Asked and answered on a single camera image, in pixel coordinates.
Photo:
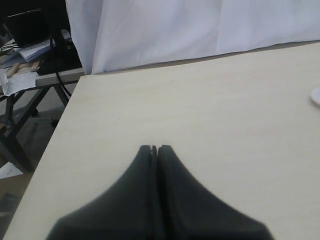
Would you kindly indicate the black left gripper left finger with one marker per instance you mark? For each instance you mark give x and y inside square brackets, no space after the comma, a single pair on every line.
[125,211]

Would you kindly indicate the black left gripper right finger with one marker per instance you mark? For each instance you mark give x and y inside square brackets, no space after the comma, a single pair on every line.
[192,212]

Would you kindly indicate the cardboard box on floor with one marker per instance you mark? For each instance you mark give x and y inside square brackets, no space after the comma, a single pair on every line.
[13,184]

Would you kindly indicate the grey side table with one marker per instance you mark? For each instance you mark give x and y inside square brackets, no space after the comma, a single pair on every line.
[14,120]

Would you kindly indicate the white rectangular plastic tray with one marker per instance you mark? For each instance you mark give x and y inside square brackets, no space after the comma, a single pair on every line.
[315,96]

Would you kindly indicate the white backdrop curtain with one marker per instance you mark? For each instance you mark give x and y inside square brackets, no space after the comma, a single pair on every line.
[112,35]

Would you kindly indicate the wooden blocks on side table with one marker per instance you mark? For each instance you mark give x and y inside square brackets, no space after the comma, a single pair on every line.
[21,68]

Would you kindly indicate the stack of papers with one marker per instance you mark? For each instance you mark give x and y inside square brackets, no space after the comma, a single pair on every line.
[27,54]

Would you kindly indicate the black monitor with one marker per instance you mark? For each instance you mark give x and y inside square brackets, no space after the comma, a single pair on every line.
[27,28]

